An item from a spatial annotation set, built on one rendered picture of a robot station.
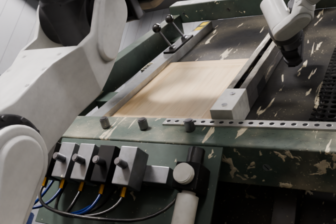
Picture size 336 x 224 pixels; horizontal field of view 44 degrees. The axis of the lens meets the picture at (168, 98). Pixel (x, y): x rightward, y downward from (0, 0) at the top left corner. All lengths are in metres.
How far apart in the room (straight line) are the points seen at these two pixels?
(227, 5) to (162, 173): 1.35
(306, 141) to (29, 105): 0.57
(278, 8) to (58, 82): 0.68
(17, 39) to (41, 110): 4.15
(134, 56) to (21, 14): 3.17
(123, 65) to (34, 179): 1.21
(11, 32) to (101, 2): 4.05
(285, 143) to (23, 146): 0.56
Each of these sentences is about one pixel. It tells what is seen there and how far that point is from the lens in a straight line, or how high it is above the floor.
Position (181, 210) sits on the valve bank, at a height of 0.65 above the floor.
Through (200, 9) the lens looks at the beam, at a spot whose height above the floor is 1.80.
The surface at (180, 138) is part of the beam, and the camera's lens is 1.03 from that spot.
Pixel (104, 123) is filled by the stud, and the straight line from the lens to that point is 1.19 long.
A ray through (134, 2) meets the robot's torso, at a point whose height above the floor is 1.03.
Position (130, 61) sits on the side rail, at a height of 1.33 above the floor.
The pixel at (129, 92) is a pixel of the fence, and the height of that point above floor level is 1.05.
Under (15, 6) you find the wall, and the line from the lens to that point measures 4.91.
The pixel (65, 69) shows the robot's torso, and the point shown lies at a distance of 0.74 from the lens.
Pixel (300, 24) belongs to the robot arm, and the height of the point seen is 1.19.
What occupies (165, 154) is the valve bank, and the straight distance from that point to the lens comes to 1.03.
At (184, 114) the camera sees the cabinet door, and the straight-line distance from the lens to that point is 1.22.
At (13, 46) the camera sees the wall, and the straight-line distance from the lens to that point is 4.80.
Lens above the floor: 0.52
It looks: 22 degrees up
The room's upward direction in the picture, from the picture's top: 13 degrees clockwise
